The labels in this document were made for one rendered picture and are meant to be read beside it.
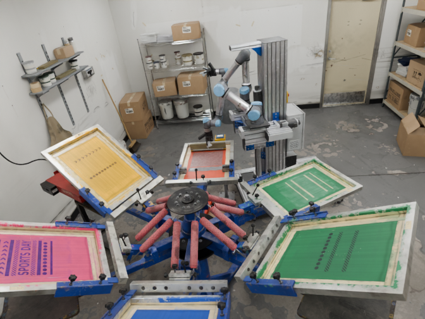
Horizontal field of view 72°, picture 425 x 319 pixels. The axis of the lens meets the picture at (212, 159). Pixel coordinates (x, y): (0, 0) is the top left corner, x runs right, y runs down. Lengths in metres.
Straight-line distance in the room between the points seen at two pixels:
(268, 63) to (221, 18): 3.10
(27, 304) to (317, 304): 1.84
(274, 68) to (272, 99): 0.33
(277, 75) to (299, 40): 3.13
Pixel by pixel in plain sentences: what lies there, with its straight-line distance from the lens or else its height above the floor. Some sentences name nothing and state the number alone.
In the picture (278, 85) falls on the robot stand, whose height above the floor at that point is 1.59.
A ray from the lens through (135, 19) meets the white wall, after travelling 6.46.
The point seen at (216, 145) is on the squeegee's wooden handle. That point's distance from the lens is 3.31.
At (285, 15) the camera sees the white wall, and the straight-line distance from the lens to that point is 6.22.
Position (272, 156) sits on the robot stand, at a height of 0.71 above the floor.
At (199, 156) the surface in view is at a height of 0.95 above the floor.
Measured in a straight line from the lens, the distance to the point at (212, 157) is 3.22.
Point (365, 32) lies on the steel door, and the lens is 6.72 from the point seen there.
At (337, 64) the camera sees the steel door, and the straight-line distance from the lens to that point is 6.70.
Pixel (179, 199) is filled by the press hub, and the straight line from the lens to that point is 2.13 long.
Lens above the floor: 2.62
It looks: 31 degrees down
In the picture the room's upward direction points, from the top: 8 degrees counter-clockwise
